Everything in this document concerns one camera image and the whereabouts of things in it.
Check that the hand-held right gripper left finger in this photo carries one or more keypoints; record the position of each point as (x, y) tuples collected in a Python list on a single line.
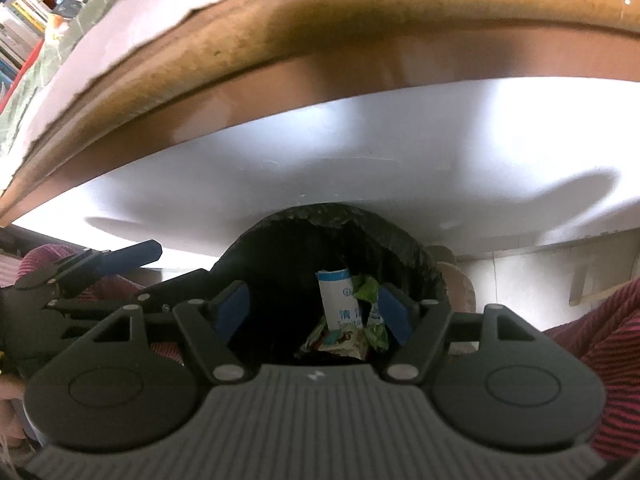
[(232, 310)]

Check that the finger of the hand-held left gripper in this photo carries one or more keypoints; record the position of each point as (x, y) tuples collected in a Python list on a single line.
[(175, 287), (130, 255)]

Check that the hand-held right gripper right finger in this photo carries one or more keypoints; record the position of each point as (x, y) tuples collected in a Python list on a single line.
[(395, 317)]

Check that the pile of snack wrappers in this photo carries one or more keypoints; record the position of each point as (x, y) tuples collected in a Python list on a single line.
[(345, 305)]

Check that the black trash bin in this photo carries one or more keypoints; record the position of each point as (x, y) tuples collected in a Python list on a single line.
[(300, 230)]

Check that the row of beige-spine books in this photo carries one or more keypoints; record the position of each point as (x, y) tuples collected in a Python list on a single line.
[(20, 30)]

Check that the beige rounded object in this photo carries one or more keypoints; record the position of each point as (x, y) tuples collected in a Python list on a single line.
[(457, 290)]

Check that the person's red striped pants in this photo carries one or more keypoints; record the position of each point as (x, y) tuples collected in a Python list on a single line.
[(600, 350)]

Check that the light wooden bar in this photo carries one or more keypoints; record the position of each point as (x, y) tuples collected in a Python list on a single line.
[(600, 275)]

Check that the red plastic box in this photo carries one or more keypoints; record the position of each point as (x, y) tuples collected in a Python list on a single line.
[(27, 67)]

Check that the green checked cloth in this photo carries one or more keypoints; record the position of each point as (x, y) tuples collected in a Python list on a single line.
[(50, 55)]

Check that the brown wooden table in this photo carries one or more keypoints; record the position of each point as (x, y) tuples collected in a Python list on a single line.
[(350, 25)]

